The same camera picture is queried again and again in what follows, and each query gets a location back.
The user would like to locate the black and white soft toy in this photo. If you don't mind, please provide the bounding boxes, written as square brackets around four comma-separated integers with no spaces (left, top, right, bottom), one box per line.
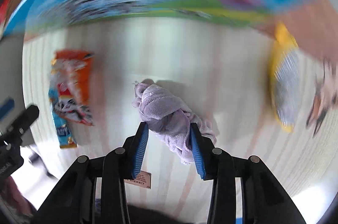
[306,57,338,138]

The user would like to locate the brown label tag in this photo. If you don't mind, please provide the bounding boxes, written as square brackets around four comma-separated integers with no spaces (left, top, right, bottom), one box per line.
[124,170,152,190]

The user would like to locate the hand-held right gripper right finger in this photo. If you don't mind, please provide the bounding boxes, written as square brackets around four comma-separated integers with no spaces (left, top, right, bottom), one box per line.
[189,122,308,224]

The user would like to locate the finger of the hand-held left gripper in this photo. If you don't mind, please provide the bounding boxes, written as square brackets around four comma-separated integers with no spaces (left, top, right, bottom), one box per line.
[7,105,40,138]

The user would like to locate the orange and blue snack packet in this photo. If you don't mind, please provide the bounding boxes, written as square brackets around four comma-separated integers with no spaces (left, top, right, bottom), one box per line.
[48,49,95,149]

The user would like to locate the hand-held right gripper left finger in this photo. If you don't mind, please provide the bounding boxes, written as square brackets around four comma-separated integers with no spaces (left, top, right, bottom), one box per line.
[34,122,150,224]

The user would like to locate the lilac fleece cloth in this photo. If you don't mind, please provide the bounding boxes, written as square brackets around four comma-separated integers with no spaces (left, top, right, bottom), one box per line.
[132,78,217,166]

